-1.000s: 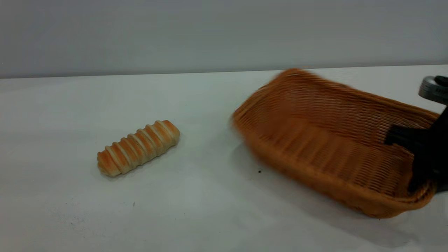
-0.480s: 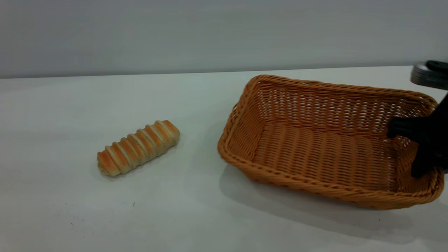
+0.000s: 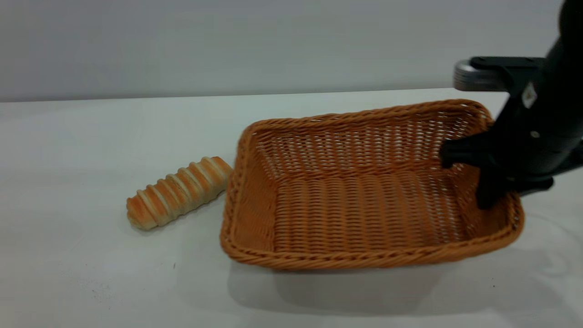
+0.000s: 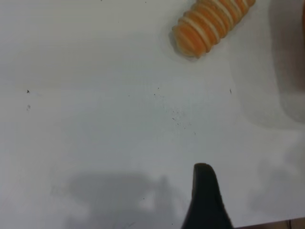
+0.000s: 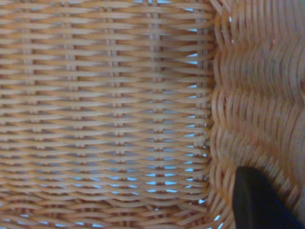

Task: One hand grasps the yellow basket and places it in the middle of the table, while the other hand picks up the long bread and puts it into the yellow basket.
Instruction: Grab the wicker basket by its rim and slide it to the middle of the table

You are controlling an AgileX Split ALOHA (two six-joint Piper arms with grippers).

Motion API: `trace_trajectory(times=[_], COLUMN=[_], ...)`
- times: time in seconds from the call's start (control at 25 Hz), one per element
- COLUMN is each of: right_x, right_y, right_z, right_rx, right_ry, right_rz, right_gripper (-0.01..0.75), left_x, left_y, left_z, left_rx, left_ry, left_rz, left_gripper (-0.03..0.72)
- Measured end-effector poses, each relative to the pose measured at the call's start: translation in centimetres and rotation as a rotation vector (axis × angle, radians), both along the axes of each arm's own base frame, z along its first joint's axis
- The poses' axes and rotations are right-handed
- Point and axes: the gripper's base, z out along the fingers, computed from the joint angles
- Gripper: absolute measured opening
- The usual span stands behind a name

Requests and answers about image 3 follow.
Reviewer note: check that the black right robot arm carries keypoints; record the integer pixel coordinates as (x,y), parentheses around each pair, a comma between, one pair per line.
(573,20)

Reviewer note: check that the striped orange bread roll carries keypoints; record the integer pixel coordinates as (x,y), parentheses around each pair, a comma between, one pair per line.
(177,193)

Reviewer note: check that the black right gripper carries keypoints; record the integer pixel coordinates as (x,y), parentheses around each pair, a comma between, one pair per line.
(546,132)

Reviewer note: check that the orange woven wicker basket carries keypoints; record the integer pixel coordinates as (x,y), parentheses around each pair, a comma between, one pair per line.
(355,205)

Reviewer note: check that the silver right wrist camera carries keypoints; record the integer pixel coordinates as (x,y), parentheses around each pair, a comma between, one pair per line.
(476,75)

